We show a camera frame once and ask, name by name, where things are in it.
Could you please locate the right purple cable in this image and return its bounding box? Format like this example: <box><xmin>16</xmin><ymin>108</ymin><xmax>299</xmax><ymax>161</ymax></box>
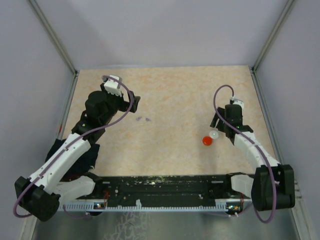
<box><xmin>212</xmin><ymin>84</ymin><xmax>278</xmax><ymax>223</ymax></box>

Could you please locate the purple cable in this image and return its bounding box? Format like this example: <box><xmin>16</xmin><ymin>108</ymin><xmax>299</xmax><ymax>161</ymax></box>
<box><xmin>12</xmin><ymin>74</ymin><xmax>135</xmax><ymax>219</ymax></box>
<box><xmin>212</xmin><ymin>84</ymin><xmax>278</xmax><ymax>223</ymax></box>

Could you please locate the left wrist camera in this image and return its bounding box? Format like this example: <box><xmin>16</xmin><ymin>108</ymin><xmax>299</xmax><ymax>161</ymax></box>
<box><xmin>102</xmin><ymin>75</ymin><xmax>123</xmax><ymax>97</ymax></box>

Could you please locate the white earbud charging case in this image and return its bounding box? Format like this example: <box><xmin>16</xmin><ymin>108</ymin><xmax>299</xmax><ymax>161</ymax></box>
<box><xmin>209</xmin><ymin>130</ymin><xmax>219</xmax><ymax>140</ymax></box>

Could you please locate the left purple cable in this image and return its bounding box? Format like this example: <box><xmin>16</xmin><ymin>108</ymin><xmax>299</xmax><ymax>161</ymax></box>
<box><xmin>12</xmin><ymin>74</ymin><xmax>135</xmax><ymax>219</ymax></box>

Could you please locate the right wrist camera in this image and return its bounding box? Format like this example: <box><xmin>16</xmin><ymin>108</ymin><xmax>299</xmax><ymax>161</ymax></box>
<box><xmin>229</xmin><ymin>97</ymin><xmax>245</xmax><ymax>109</ymax></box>

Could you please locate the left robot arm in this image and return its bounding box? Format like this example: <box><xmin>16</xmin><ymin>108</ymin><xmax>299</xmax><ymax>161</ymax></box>
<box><xmin>12</xmin><ymin>83</ymin><xmax>141</xmax><ymax>222</ymax></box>

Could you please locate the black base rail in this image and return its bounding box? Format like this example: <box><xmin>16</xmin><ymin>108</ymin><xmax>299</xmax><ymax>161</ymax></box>
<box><xmin>74</xmin><ymin>174</ymin><xmax>251</xmax><ymax>208</ymax></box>

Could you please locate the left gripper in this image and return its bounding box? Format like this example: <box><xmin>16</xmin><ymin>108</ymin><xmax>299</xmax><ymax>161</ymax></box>
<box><xmin>100</xmin><ymin>83</ymin><xmax>140</xmax><ymax>125</ymax></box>

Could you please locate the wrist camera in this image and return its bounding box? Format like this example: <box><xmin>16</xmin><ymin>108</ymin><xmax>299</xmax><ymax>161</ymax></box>
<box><xmin>229</xmin><ymin>97</ymin><xmax>245</xmax><ymax>109</ymax></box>
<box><xmin>102</xmin><ymin>75</ymin><xmax>123</xmax><ymax>97</ymax></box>

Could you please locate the red earbud charging case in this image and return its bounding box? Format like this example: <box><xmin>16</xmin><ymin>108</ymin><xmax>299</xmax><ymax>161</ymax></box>
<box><xmin>202</xmin><ymin>136</ymin><xmax>213</xmax><ymax>146</ymax></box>

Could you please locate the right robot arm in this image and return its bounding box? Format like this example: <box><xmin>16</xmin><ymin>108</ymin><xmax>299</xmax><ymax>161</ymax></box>
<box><xmin>210</xmin><ymin>103</ymin><xmax>296</xmax><ymax>211</ymax></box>

